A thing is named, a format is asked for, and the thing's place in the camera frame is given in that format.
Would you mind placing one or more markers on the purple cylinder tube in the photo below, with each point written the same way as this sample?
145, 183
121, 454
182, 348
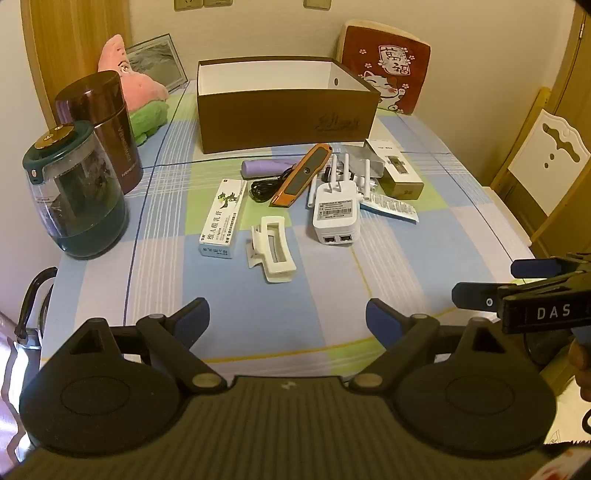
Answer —
268, 168

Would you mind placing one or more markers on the dark red thermos canister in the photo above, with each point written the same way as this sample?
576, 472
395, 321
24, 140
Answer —
111, 129

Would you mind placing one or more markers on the white wifi router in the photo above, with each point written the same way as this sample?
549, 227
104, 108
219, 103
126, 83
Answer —
334, 212

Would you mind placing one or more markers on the red cat print cushion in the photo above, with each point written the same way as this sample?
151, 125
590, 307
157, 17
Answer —
388, 64

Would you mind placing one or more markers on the gold product box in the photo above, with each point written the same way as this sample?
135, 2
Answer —
401, 177

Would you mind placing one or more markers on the framed landscape picture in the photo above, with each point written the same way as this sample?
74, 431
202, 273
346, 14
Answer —
157, 60

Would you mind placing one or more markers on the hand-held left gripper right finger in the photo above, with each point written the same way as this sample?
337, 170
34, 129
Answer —
383, 321

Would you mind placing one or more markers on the wooden door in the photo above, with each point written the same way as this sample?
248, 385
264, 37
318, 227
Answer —
69, 41

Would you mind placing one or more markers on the silver foil packet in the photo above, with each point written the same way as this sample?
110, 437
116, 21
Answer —
358, 159

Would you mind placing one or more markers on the pink starfish plush toy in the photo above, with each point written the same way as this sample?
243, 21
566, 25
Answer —
134, 87

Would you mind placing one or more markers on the orange utility knife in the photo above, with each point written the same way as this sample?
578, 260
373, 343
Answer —
302, 173

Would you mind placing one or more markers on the white hair claw clip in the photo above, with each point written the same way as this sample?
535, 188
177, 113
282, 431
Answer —
272, 256

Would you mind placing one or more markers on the white wooden chair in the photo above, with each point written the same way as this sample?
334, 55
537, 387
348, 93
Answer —
554, 170

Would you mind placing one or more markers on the green glass kettle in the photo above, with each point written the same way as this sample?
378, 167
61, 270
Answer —
76, 198

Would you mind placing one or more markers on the white blister pill pack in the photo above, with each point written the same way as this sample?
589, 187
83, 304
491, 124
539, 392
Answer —
392, 206

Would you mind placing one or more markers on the white medicine box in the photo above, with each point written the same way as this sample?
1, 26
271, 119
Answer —
221, 219

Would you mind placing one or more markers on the wall socket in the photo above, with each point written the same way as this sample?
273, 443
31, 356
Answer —
218, 2
317, 3
188, 3

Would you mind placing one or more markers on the brown cardboard box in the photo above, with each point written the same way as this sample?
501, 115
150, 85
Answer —
281, 117

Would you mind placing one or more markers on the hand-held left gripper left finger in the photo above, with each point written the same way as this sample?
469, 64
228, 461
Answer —
191, 321

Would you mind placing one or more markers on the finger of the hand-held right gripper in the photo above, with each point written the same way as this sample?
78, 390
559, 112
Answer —
475, 295
535, 267

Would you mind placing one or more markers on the wooden door frame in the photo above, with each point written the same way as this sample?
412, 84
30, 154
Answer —
570, 60

